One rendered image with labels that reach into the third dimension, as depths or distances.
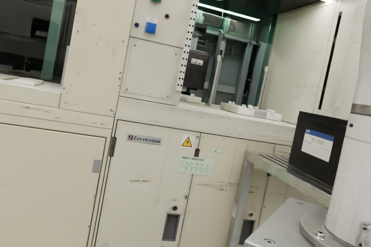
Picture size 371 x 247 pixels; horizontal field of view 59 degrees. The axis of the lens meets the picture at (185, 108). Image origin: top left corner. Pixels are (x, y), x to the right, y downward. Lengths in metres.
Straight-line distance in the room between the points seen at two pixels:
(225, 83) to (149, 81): 1.09
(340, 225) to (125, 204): 0.77
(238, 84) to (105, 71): 1.19
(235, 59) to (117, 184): 1.28
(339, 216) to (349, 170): 0.07
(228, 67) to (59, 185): 1.35
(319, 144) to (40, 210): 0.85
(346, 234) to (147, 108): 0.73
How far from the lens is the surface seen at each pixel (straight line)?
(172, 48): 1.09
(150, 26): 1.06
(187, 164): 1.14
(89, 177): 1.10
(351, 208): 0.51
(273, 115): 1.46
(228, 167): 1.19
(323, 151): 0.97
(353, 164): 0.51
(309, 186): 0.88
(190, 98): 1.64
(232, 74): 2.13
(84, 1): 1.07
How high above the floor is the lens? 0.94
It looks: 4 degrees down
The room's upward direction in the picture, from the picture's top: 11 degrees clockwise
